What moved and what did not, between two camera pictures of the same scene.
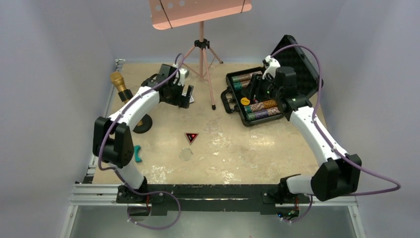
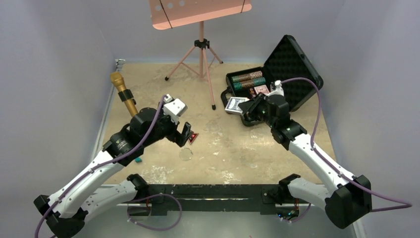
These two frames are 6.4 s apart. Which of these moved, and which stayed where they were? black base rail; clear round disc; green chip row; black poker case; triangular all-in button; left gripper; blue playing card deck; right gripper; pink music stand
Moved: left gripper; blue playing card deck; right gripper
Stayed: clear round disc; black poker case; pink music stand; black base rail; triangular all-in button; green chip row
